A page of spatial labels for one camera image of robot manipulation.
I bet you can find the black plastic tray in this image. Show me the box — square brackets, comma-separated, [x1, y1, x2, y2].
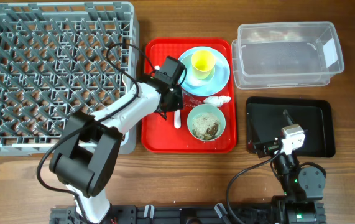
[246, 96, 336, 158]

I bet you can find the clear plastic bin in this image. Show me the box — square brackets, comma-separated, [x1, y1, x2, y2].
[231, 21, 344, 90]

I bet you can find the green bowl with food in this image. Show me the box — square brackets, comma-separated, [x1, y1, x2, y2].
[187, 104, 226, 141]

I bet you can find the red plastic tray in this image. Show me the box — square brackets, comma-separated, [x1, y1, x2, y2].
[141, 38, 237, 154]

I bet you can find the white plastic fork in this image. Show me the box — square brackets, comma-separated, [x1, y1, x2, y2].
[173, 110, 182, 129]

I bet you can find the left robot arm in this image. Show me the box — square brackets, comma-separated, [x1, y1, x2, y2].
[49, 57, 187, 223]

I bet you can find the yellow plastic cup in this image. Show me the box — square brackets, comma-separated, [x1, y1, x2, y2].
[191, 50, 216, 80]

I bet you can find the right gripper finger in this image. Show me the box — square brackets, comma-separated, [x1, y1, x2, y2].
[283, 109, 296, 126]
[247, 119, 259, 144]

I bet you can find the light blue plate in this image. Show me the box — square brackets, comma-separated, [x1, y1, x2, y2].
[178, 46, 230, 96]

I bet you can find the grey dishwasher rack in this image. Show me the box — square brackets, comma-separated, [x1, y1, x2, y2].
[0, 1, 139, 156]

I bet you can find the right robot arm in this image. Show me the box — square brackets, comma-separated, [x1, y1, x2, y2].
[248, 110, 326, 223]

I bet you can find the white napkin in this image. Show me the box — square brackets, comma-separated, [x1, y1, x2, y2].
[203, 96, 231, 107]

